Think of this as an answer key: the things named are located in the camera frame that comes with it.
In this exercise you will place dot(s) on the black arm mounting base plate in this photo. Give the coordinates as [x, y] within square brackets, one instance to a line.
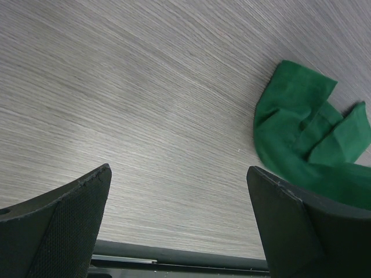
[113, 259]

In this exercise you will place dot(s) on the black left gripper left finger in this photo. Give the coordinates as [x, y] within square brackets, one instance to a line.
[54, 234]

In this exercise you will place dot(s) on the green t shirt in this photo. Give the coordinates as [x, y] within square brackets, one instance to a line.
[301, 137]

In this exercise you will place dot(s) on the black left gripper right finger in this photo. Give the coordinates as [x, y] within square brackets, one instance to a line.
[306, 235]

